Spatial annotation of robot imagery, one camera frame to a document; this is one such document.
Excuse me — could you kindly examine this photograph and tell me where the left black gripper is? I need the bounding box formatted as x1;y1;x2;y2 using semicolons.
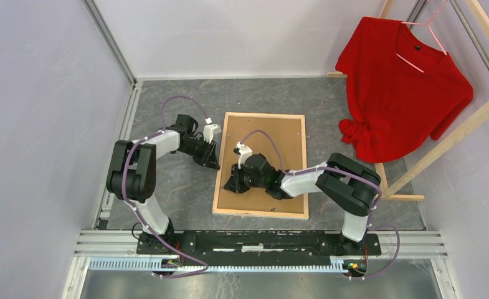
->
179;137;221;171

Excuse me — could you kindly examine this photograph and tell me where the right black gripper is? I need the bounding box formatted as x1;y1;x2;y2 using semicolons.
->
223;161;267;194

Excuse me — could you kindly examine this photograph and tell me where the brown cardboard backing board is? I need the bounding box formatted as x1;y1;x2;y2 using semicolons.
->
217;115;307;214

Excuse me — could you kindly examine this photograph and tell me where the white wooden picture frame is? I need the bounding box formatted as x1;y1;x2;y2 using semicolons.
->
212;112;310;221

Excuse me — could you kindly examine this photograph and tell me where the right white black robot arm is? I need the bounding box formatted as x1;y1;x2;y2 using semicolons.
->
223;153;382;254

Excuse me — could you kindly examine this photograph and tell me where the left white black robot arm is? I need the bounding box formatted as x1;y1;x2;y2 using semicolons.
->
106;114;222;254

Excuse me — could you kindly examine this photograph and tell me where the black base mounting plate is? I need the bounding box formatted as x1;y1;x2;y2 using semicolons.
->
136;230;382;268

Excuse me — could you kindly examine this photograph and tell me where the wooden clothes rack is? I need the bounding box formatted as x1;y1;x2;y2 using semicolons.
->
327;0;489;202

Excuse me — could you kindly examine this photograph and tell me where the red t-shirt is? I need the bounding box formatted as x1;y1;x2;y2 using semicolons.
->
336;16;473;163

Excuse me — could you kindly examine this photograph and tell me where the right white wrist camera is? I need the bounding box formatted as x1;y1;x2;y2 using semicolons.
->
234;142;253;169

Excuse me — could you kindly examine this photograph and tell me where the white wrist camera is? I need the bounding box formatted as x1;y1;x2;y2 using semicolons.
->
234;142;253;169
202;118;222;143

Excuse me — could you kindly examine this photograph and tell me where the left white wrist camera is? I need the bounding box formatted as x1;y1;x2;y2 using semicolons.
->
202;118;222;143

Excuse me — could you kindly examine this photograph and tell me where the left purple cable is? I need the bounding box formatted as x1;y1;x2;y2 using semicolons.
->
121;95;211;279

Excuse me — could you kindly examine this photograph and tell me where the purple cable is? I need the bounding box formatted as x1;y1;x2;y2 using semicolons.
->
121;95;211;279
240;129;401;280

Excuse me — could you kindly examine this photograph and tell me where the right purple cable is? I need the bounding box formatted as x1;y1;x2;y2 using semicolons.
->
240;129;401;280

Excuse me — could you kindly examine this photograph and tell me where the aluminium rail frame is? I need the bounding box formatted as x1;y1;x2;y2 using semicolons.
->
62;226;460;298

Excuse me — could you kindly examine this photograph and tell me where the pink wire hanger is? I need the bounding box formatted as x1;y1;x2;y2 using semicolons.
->
396;0;450;74

